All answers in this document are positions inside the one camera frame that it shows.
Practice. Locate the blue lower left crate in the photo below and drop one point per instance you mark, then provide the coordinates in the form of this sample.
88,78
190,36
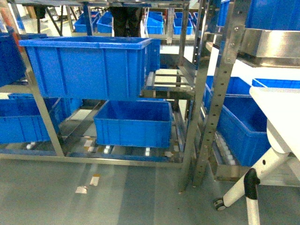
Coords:
21,121

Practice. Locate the steel rack upright post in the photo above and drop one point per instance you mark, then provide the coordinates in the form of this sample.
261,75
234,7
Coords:
232,37

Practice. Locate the blue crate right of post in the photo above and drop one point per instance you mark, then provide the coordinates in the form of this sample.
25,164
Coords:
242,124

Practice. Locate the blue lower centre crate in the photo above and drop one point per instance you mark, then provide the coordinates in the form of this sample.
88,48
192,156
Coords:
134,123

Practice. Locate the white table leg with caster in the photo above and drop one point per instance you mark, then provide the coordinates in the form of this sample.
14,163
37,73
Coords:
247,185

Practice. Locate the large blue upper crate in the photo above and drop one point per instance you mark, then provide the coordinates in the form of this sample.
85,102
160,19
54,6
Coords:
91,67

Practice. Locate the person in dark trousers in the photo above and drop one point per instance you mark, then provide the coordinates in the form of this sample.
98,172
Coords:
126,21

